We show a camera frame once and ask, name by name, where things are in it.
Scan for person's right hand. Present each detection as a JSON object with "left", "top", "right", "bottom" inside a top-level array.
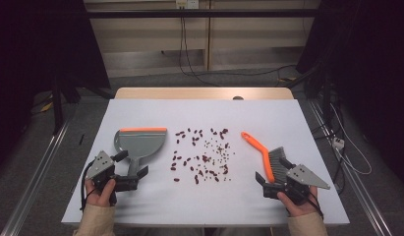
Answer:
[{"left": 276, "top": 186, "right": 320, "bottom": 218}]

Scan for white wall socket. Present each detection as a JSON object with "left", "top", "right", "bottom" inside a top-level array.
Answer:
[{"left": 175, "top": 0, "right": 201, "bottom": 10}]

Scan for black hanging cables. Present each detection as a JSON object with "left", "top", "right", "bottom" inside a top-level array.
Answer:
[{"left": 177, "top": 16, "right": 221, "bottom": 89}]

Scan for red kidney beans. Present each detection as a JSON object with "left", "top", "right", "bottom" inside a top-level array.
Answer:
[{"left": 169, "top": 127, "right": 231, "bottom": 185}]

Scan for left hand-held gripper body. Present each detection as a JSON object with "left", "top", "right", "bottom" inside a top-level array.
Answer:
[{"left": 86, "top": 149, "right": 141, "bottom": 207}]

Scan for white cable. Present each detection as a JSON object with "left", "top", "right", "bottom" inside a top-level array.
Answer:
[{"left": 329, "top": 102, "right": 374, "bottom": 176}]

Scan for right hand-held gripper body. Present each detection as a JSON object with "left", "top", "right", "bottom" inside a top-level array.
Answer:
[{"left": 262, "top": 163, "right": 331, "bottom": 207}]

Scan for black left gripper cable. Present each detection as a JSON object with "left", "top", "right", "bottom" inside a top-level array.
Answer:
[{"left": 79, "top": 158, "right": 96, "bottom": 211}]

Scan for aluminium floor rail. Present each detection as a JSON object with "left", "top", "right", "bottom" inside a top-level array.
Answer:
[
  {"left": 0, "top": 119, "right": 74, "bottom": 236},
  {"left": 307, "top": 98, "right": 393, "bottom": 236}
]

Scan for white power strip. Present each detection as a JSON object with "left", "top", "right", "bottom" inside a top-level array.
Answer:
[{"left": 331, "top": 137, "right": 346, "bottom": 150}]

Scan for grey dustpan with orange lip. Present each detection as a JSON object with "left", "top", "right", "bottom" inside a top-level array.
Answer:
[{"left": 113, "top": 127, "right": 168, "bottom": 180}]

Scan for green mung beans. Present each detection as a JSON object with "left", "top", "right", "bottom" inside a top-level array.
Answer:
[{"left": 202, "top": 139, "right": 237, "bottom": 182}]

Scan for person's left hand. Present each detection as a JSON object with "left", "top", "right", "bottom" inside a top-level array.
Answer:
[{"left": 85, "top": 178, "right": 118, "bottom": 208}]

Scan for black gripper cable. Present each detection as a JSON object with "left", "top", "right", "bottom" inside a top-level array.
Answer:
[
  {"left": 79, "top": 158, "right": 96, "bottom": 211},
  {"left": 307, "top": 191, "right": 324, "bottom": 219}
]

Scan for black metal stand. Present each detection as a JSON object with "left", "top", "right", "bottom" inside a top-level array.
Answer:
[{"left": 51, "top": 74, "right": 65, "bottom": 136}]

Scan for black horizontal bar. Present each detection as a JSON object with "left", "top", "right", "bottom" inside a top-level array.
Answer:
[{"left": 86, "top": 8, "right": 321, "bottom": 20}]

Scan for dark curtain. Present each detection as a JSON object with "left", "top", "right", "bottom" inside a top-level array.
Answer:
[
  {"left": 295, "top": 0, "right": 404, "bottom": 190},
  {"left": 0, "top": 0, "right": 111, "bottom": 176}
]

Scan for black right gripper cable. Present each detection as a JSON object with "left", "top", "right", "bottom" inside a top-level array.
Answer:
[{"left": 307, "top": 191, "right": 324, "bottom": 219}]

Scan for wooden table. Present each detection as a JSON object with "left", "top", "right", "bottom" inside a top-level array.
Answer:
[{"left": 114, "top": 87, "right": 295, "bottom": 101}]

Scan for orange brush with grey bristles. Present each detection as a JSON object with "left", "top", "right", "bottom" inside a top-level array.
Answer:
[{"left": 240, "top": 131, "right": 291, "bottom": 185}]

